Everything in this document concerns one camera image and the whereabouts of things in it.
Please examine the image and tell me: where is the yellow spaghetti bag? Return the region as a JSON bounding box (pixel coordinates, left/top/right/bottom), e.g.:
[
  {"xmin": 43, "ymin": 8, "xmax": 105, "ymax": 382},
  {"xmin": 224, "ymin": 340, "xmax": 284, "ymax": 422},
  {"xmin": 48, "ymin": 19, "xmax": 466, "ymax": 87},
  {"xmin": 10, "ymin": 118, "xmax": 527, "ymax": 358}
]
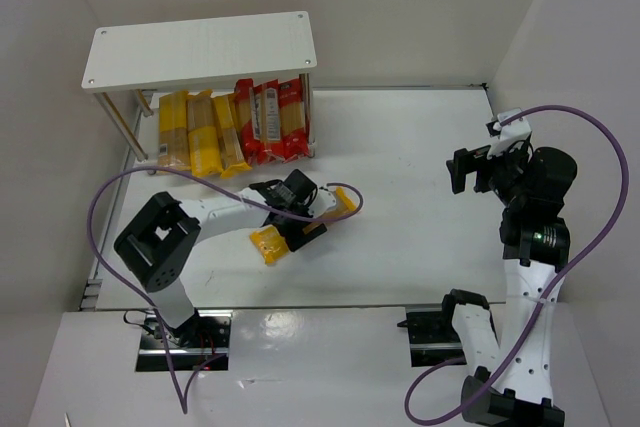
[
  {"xmin": 187, "ymin": 90, "xmax": 223, "ymax": 177},
  {"xmin": 158, "ymin": 91, "xmax": 191, "ymax": 171},
  {"xmin": 249, "ymin": 185, "xmax": 361, "ymax": 265},
  {"xmin": 213, "ymin": 94, "xmax": 251, "ymax": 179}
]

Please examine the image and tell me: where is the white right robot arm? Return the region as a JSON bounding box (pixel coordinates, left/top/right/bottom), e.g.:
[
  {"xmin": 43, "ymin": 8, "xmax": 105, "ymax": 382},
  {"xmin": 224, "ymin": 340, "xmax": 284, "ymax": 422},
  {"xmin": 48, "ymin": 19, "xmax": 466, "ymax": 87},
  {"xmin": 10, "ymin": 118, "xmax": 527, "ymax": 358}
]
[{"xmin": 443, "ymin": 141, "xmax": 578, "ymax": 426}]

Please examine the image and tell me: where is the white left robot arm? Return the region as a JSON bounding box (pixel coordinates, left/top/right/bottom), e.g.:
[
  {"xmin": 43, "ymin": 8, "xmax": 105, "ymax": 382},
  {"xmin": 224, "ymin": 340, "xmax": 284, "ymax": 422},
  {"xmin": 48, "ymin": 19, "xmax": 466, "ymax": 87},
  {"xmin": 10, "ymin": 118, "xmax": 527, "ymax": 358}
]
[{"xmin": 114, "ymin": 169, "xmax": 338, "ymax": 345}]

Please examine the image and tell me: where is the white two-tier shelf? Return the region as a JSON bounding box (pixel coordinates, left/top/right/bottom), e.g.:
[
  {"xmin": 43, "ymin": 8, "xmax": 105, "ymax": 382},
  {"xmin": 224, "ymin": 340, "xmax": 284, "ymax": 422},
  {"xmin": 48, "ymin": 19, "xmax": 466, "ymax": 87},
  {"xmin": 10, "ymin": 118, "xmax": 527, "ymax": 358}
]
[{"xmin": 81, "ymin": 11, "xmax": 317, "ymax": 164}]

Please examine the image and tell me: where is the red spaghetti bag left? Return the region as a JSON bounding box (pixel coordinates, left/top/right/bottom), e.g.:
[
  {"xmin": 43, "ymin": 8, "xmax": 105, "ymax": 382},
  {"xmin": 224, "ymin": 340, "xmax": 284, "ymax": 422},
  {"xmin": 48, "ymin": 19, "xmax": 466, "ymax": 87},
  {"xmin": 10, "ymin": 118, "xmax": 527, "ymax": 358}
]
[{"xmin": 234, "ymin": 79, "xmax": 261, "ymax": 165}]

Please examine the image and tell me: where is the red spaghetti bag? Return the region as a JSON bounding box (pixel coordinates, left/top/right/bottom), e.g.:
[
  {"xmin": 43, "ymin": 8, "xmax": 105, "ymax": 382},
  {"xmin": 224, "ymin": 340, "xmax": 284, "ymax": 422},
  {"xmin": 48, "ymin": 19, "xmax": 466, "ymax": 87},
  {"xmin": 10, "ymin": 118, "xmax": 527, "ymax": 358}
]
[
  {"xmin": 278, "ymin": 79, "xmax": 309, "ymax": 161},
  {"xmin": 234, "ymin": 79, "xmax": 261, "ymax": 165},
  {"xmin": 254, "ymin": 80, "xmax": 284, "ymax": 165}
]

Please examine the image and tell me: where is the red spaghetti bag rightmost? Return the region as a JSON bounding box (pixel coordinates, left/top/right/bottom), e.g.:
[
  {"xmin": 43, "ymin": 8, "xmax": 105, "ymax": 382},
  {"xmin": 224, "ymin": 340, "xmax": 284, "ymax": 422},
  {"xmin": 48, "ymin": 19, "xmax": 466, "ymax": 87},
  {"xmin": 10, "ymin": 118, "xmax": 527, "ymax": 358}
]
[{"xmin": 278, "ymin": 79, "xmax": 309, "ymax": 161}]

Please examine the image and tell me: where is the red spaghetti bag middle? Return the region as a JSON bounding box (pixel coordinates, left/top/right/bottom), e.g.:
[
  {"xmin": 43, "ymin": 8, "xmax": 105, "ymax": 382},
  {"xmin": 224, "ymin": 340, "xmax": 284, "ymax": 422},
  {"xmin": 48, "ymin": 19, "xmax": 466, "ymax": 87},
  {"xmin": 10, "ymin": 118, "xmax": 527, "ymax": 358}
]
[{"xmin": 254, "ymin": 80, "xmax": 284, "ymax": 165}]

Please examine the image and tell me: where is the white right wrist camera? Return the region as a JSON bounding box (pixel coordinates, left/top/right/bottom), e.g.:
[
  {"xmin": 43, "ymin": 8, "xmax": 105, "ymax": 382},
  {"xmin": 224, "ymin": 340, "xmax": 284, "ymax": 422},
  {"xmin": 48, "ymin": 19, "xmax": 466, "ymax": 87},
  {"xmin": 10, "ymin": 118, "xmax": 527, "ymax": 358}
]
[{"xmin": 486, "ymin": 109, "xmax": 532, "ymax": 159}]

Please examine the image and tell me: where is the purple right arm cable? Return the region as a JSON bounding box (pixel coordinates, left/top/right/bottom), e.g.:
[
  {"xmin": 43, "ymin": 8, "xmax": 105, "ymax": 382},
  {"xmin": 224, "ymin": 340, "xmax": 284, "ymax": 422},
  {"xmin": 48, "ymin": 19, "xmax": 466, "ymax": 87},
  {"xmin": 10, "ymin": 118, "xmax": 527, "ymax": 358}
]
[{"xmin": 403, "ymin": 104, "xmax": 629, "ymax": 423}]

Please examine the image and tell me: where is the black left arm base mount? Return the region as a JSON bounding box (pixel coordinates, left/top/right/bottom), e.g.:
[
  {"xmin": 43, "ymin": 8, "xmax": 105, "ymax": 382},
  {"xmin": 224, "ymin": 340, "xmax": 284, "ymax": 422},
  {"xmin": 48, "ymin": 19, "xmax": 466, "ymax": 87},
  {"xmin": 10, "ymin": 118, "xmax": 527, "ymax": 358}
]
[{"xmin": 122, "ymin": 309, "xmax": 232, "ymax": 373}]

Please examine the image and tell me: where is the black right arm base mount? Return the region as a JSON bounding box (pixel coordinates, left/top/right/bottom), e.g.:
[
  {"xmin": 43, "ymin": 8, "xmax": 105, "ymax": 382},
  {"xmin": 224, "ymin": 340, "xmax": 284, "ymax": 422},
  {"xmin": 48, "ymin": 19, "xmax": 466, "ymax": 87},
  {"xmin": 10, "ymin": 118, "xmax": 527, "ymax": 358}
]
[{"xmin": 397, "ymin": 306, "xmax": 464, "ymax": 368}]

